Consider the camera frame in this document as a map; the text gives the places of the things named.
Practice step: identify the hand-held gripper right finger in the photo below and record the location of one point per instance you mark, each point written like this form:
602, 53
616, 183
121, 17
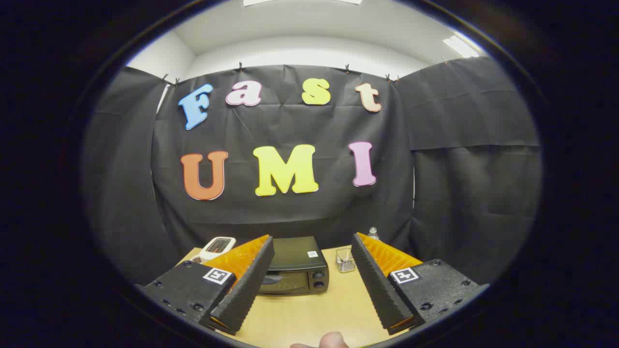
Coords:
377, 285

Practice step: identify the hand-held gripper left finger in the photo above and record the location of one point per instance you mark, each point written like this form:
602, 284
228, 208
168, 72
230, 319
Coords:
249, 285

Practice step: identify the black toaster oven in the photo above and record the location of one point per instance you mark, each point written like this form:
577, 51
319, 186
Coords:
295, 253

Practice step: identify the white pop-up toaster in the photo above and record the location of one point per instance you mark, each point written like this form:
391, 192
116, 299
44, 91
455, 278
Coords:
217, 246

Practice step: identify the green label plastic bottle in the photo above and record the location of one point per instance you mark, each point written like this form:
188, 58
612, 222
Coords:
373, 235

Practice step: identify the black backdrop cloth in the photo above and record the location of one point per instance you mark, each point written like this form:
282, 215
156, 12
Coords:
290, 212

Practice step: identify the ceiling light panel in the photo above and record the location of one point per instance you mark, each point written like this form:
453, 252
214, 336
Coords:
459, 46
258, 2

